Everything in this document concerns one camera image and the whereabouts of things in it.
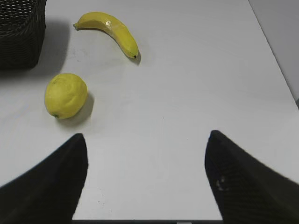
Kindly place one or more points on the yellow banana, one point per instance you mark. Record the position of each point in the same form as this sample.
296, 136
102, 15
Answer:
113, 27

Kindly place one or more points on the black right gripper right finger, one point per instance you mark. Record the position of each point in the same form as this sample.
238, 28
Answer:
247, 191

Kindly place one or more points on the yellow lemon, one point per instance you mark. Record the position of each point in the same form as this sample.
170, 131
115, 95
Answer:
65, 95

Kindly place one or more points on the dark brown woven basket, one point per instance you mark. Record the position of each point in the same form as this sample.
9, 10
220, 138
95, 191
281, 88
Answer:
22, 31

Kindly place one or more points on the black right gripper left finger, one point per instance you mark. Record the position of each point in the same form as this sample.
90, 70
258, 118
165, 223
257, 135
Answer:
49, 192

